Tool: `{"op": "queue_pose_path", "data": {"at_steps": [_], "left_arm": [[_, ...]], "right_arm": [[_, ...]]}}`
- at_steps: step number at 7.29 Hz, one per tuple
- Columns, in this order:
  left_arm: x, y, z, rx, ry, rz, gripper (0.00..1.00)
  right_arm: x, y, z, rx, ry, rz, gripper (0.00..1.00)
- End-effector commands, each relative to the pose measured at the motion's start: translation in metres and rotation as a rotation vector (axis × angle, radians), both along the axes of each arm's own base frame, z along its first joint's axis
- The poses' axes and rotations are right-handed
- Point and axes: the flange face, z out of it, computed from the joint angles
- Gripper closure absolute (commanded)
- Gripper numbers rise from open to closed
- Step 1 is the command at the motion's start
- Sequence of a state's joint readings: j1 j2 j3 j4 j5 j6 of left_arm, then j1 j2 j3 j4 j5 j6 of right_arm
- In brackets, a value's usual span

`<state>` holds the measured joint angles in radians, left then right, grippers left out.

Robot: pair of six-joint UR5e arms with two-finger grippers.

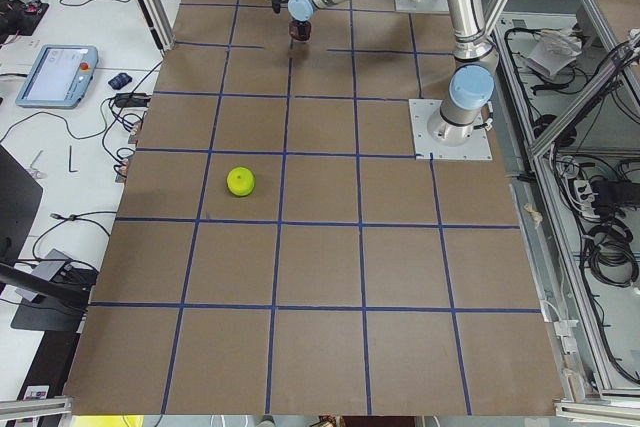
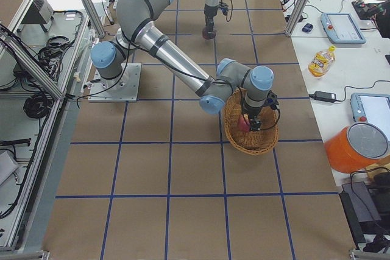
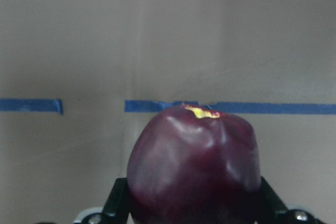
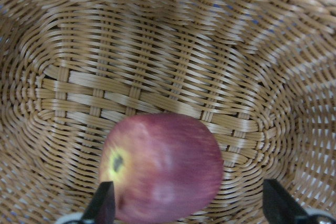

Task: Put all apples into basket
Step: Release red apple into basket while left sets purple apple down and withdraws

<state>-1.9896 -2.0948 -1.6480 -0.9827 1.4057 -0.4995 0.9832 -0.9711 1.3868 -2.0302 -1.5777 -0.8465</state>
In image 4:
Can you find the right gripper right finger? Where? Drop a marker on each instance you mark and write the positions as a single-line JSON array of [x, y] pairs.
[[279, 206]]

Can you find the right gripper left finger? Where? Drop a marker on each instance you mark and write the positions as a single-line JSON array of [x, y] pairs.
[[101, 209]]

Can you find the red yellow apple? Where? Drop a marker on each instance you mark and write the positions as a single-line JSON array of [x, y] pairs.
[[164, 167]]

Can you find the woven wicker basket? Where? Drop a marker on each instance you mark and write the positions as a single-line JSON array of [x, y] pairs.
[[260, 74]]

